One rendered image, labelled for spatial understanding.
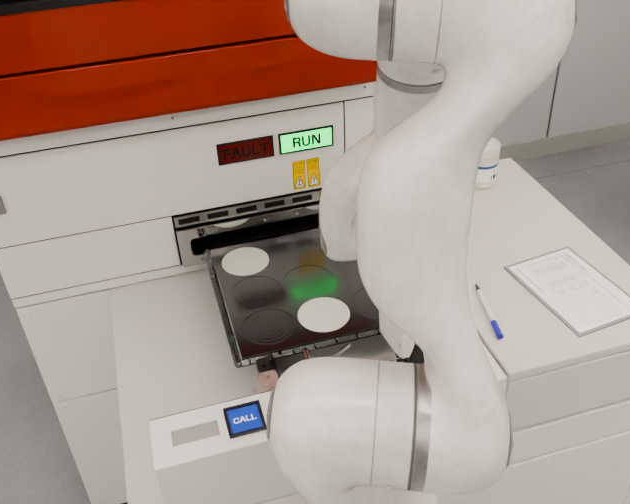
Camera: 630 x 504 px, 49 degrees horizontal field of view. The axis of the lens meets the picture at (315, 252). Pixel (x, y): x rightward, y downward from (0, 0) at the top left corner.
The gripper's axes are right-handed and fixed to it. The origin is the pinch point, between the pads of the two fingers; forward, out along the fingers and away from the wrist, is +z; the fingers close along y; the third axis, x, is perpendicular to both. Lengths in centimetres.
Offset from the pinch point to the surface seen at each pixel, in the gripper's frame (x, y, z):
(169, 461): -37.7, 3.1, 2.9
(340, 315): -3.2, -25.8, 3.0
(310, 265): -4.3, -42.3, -0.4
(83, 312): -53, -61, 9
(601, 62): 188, -213, 9
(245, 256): -16, -50, -2
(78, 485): -72, -93, 81
